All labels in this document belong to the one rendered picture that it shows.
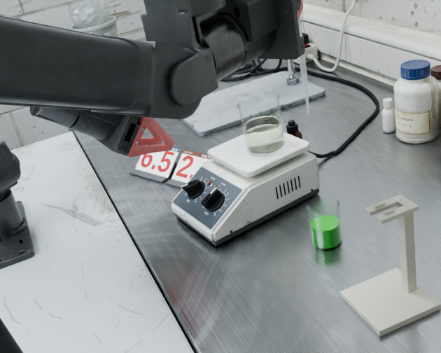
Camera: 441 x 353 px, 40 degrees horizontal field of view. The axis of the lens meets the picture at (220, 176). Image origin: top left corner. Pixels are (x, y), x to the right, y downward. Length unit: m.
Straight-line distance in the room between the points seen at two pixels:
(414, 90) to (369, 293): 0.41
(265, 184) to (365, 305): 0.25
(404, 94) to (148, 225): 0.47
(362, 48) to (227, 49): 0.86
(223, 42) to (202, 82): 0.06
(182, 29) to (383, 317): 0.38
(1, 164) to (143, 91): 0.55
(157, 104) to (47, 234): 0.59
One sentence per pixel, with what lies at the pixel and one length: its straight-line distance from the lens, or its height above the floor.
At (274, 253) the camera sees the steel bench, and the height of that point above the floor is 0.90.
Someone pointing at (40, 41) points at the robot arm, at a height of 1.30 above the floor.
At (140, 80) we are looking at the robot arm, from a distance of 0.45.
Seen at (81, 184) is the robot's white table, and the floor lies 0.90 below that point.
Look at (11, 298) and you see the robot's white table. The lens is 0.90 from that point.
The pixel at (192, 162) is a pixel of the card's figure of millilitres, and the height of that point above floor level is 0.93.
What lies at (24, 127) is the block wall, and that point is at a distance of 3.36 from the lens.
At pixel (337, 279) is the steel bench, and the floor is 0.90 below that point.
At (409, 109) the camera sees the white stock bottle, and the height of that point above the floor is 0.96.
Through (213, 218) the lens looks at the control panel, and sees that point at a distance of 0.86.
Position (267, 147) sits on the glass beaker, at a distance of 0.88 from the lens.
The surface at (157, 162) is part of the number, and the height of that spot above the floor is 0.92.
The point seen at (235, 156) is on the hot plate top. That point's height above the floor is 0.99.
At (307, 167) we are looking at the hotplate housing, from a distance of 0.91.
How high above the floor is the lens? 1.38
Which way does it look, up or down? 27 degrees down
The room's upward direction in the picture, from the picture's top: 12 degrees counter-clockwise
